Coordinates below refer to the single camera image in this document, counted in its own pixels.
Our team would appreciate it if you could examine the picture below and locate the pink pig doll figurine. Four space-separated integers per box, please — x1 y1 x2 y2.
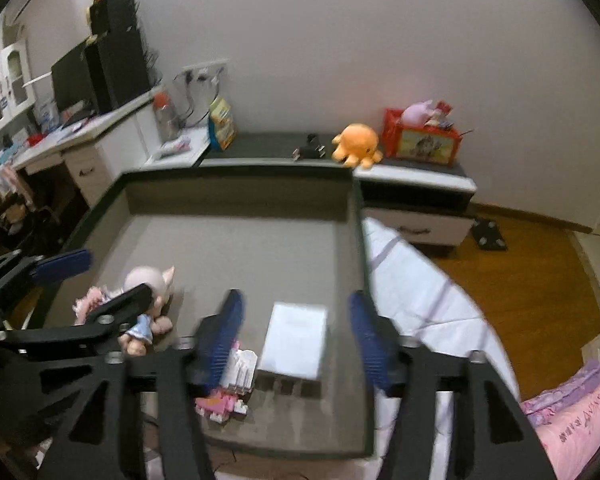
119 266 175 356

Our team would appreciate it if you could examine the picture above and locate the pink building block donut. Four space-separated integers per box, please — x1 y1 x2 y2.
72 286 110 325

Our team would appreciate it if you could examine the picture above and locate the white power adapter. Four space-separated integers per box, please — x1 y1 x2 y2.
257 302 329 399

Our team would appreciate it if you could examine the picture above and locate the pink bed quilt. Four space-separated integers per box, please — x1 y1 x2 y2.
520 359 600 479

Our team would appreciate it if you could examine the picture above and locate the white computer desk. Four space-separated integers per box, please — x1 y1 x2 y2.
12 92 161 206

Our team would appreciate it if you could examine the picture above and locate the pink and black tray box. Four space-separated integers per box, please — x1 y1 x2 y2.
30 162 375 460

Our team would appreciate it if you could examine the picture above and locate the red cap water bottle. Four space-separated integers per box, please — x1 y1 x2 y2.
152 91 180 143

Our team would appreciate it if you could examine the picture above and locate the black computer monitor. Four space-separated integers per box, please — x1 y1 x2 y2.
52 41 95 113

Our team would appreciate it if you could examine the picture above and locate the black bathroom scale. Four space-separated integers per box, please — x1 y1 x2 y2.
470 218 507 252

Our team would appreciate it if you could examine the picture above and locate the snack bag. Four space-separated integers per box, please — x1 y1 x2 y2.
208 96 236 151

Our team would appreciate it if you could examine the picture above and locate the black computer tower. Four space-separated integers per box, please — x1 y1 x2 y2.
83 28 151 115

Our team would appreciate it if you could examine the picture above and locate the low white tv cabinet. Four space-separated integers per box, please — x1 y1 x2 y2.
144 123 479 248

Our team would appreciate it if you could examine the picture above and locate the black small clip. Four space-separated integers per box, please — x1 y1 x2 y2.
291 133 326 162

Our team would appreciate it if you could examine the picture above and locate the black speaker box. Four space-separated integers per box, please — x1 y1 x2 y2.
88 0 137 36

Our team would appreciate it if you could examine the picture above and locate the orange octopus plush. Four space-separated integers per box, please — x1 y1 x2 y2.
332 124 382 169

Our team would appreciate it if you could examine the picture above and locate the red storage crate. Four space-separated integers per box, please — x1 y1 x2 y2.
380 108 462 167

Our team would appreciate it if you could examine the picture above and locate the pink plush toy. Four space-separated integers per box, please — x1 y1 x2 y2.
401 100 434 128

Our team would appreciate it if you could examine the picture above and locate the white wall cabinet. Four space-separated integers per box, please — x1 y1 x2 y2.
0 40 36 131

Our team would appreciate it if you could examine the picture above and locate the wall power strip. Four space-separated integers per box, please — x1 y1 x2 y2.
182 58 228 79

